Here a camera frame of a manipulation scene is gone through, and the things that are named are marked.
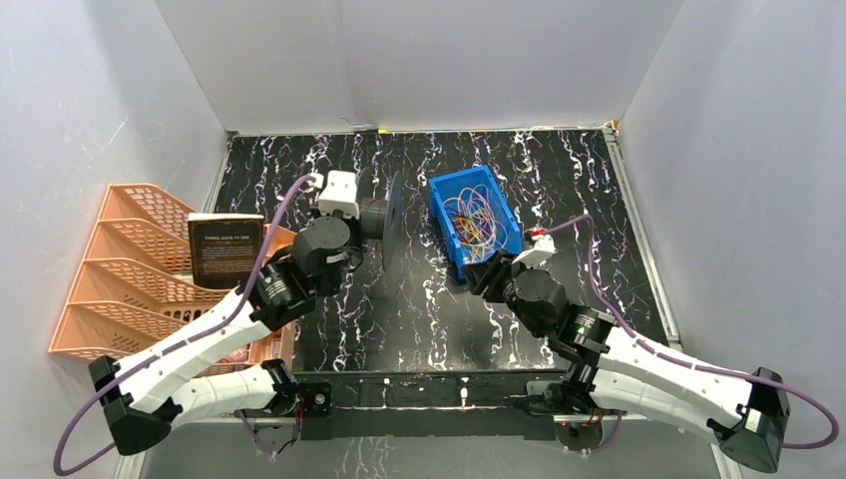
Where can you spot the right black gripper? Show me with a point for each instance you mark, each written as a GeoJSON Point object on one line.
{"type": "Point", "coordinates": [492, 271]}

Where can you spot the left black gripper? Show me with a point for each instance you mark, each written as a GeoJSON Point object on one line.
{"type": "Point", "coordinates": [393, 220]}

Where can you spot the black cable spool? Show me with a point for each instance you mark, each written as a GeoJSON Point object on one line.
{"type": "Point", "coordinates": [381, 218]}

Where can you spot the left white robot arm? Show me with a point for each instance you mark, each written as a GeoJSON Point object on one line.
{"type": "Point", "coordinates": [147, 395]}

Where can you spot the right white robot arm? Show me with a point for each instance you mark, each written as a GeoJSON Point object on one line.
{"type": "Point", "coordinates": [744, 414]}

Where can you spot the blue plastic bin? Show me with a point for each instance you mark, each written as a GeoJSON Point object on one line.
{"type": "Point", "coordinates": [473, 217]}

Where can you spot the dark book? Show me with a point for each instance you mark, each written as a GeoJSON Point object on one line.
{"type": "Point", "coordinates": [223, 248]}

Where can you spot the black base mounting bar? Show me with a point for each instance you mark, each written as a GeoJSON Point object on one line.
{"type": "Point", "coordinates": [527, 403]}

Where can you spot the orange mesh file rack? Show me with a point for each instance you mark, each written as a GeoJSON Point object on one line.
{"type": "Point", "coordinates": [132, 287]}

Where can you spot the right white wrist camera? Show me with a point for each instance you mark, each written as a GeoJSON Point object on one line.
{"type": "Point", "coordinates": [540, 247]}

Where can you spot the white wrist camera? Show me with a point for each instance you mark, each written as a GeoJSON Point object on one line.
{"type": "Point", "coordinates": [337, 194]}
{"type": "Point", "coordinates": [540, 247]}

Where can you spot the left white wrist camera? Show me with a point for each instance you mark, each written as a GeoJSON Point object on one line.
{"type": "Point", "coordinates": [337, 194]}

